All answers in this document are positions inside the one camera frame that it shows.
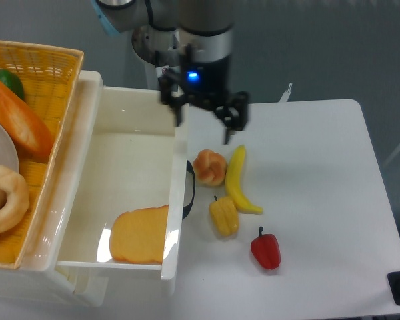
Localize white open upper drawer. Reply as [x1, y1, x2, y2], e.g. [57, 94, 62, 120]
[57, 87, 187, 281]

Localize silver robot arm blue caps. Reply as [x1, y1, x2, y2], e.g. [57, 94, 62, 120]
[91, 1, 249, 143]

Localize yellow toy banana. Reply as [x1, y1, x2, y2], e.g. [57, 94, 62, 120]
[225, 145, 263, 215]

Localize knotted toy bread roll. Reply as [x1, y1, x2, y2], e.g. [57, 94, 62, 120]
[193, 149, 227, 187]

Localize beige toy bagel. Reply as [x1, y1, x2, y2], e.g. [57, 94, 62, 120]
[0, 165, 29, 233]

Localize yellow toy bell pepper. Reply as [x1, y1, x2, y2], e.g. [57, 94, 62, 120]
[209, 196, 239, 237]

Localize red toy bell pepper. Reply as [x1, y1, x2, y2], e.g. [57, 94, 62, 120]
[250, 226, 281, 270]

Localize black drawer handle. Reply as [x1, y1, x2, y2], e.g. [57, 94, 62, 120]
[182, 160, 196, 219]

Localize orange toy bread slice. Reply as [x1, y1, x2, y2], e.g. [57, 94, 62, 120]
[109, 205, 169, 265]

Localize yellow woven basket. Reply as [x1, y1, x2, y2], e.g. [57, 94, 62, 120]
[0, 40, 84, 269]

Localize orange toy baguette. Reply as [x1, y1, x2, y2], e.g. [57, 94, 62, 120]
[0, 81, 55, 158]

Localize white table bracket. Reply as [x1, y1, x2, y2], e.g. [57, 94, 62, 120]
[279, 83, 293, 103]

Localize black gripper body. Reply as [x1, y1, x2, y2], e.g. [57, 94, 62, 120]
[158, 45, 249, 131]

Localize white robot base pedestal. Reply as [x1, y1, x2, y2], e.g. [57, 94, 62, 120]
[131, 25, 179, 90]

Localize green toy vegetable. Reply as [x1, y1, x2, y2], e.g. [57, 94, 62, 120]
[0, 69, 25, 101]

